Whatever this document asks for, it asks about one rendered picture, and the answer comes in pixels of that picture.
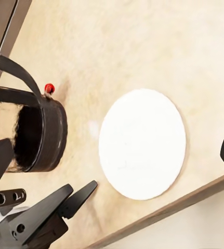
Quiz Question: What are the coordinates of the electric kettle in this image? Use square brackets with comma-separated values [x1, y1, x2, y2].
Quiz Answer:
[0, 55, 68, 173]

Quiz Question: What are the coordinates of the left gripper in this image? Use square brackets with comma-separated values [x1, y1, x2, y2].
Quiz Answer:
[0, 180, 98, 249]

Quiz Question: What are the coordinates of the saucer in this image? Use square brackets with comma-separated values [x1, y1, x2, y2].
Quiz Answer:
[99, 89, 186, 200]

